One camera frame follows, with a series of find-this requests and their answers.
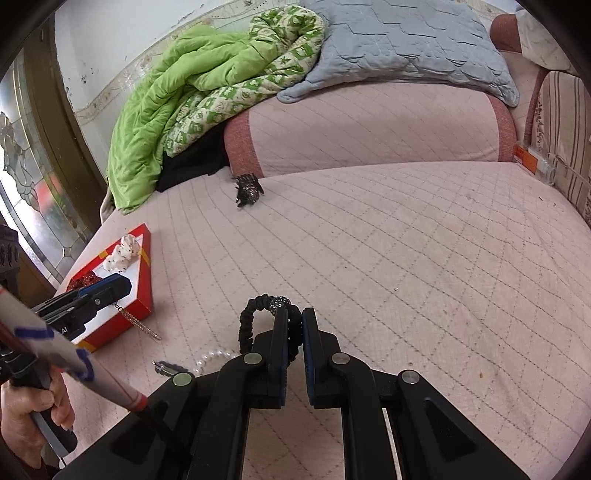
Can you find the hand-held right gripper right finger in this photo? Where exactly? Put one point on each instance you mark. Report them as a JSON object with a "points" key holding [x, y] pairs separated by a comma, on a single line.
{"points": [[310, 360]]}

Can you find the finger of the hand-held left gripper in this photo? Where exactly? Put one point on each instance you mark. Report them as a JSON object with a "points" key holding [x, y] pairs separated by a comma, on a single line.
{"points": [[111, 285], [99, 305]]}

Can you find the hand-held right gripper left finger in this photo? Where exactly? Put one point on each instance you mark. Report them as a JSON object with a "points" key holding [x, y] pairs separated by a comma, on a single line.
{"points": [[279, 355]]}

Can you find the red dotted scrunchie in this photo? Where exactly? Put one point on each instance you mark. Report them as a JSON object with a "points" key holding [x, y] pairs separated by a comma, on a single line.
{"points": [[84, 279]]}

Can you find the white printed scrunchie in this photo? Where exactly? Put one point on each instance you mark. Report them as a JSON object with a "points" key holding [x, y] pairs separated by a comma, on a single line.
{"points": [[122, 254]]}

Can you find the red jewelry box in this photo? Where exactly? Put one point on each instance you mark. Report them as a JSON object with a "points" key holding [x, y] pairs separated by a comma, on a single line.
{"points": [[144, 286]]}

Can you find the black scrunchie with rhinestone bead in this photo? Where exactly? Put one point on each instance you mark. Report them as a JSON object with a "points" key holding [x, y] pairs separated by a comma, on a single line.
{"points": [[249, 318]]}

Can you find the person's left hand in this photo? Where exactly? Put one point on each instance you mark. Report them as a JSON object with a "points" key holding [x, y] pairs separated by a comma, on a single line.
{"points": [[18, 415]]}

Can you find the stained glass door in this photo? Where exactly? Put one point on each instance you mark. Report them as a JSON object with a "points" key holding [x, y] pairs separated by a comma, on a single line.
{"points": [[37, 175]]}

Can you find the small metal clip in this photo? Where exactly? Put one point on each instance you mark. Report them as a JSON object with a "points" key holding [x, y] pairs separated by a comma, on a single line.
{"points": [[167, 367]]}

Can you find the black cloth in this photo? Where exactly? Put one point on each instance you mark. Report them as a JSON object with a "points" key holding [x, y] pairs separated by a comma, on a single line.
{"points": [[194, 157]]}

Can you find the black hair claw clip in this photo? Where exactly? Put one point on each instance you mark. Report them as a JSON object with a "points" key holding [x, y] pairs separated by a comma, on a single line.
{"points": [[249, 190]]}

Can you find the green quilt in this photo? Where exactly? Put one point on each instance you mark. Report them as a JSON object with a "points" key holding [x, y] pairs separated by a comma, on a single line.
{"points": [[161, 106]]}

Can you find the plastic bottle with orange label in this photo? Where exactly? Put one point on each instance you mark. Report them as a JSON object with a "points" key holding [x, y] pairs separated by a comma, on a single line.
{"points": [[535, 162]]}

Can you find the grey quilted pillow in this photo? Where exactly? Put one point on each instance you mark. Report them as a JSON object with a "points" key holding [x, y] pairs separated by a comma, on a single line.
{"points": [[406, 46]]}

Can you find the striped floral cushion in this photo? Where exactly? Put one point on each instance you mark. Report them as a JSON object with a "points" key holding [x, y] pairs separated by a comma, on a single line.
{"points": [[565, 129]]}

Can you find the cream printed cloth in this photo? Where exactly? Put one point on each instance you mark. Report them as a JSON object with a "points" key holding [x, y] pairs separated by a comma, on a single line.
{"points": [[542, 39]]}

